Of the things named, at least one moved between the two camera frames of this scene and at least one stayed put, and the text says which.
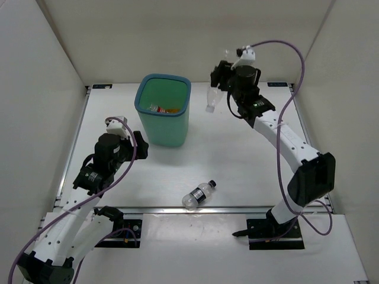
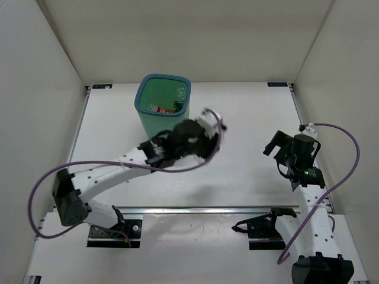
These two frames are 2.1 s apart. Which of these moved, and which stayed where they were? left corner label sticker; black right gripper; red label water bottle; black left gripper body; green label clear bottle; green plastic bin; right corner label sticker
Moved: black right gripper; green label clear bottle; black left gripper body
Stayed: green plastic bin; left corner label sticker; right corner label sticker; red label water bottle
